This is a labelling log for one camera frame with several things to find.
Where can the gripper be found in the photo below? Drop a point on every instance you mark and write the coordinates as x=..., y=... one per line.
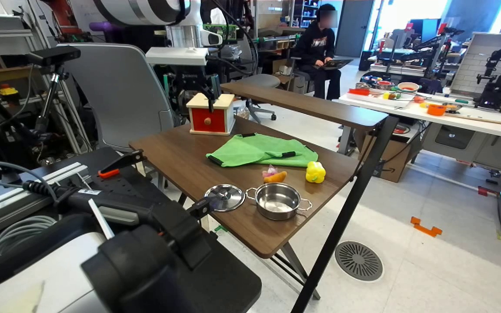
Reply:
x=189, y=77

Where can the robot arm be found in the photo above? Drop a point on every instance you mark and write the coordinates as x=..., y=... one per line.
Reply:
x=146, y=9

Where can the wooden box with red drawer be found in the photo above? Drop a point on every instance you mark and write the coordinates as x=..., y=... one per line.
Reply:
x=222, y=113

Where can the red drawer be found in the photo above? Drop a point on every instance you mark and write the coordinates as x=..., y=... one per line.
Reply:
x=200, y=121

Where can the grey stool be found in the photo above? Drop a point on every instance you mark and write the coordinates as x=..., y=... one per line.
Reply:
x=259, y=81

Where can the green cloth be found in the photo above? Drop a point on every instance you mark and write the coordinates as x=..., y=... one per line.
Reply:
x=250, y=152

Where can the pink toy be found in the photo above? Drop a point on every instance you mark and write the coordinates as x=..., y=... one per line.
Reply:
x=271, y=170

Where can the grey chair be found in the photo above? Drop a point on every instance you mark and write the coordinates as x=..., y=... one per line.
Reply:
x=120, y=91

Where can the narrow brown table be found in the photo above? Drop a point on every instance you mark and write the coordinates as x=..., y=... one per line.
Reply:
x=302, y=104

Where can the steel pot lid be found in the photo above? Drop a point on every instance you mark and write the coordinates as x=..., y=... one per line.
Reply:
x=225, y=198

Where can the orange toy carrot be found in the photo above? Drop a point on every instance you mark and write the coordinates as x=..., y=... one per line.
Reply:
x=277, y=177

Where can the black clamp with orange grip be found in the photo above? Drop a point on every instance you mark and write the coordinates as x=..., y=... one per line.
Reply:
x=118, y=165

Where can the steel pot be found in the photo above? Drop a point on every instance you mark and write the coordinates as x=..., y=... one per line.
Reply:
x=277, y=202

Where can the person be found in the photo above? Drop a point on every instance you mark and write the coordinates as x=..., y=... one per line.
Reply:
x=318, y=43

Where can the yellow toy pepper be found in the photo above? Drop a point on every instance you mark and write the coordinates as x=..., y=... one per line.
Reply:
x=315, y=172

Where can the laptop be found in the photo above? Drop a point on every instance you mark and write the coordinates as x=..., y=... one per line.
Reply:
x=335, y=64

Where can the cardboard box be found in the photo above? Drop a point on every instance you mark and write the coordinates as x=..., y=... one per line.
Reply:
x=389, y=158

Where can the white bowl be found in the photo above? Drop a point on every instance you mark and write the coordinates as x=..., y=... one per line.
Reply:
x=408, y=87

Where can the round floor vent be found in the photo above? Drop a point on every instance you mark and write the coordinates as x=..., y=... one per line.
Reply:
x=359, y=261

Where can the grey shelf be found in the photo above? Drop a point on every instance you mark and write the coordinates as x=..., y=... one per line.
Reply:
x=2, y=34

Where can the orange bowl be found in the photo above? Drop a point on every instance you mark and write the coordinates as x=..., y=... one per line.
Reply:
x=436, y=110

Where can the orange floor marker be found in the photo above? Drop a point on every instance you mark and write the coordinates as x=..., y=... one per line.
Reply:
x=426, y=228

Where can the white table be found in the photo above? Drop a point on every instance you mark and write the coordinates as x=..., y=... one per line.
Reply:
x=472, y=126

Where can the white tile board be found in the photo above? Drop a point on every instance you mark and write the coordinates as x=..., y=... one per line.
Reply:
x=472, y=65

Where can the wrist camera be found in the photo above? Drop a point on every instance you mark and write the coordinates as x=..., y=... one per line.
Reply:
x=176, y=55

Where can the camera on tripod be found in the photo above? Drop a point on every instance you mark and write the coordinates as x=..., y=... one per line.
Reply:
x=54, y=56

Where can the aluminium rail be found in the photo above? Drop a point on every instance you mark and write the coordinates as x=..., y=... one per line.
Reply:
x=28, y=189

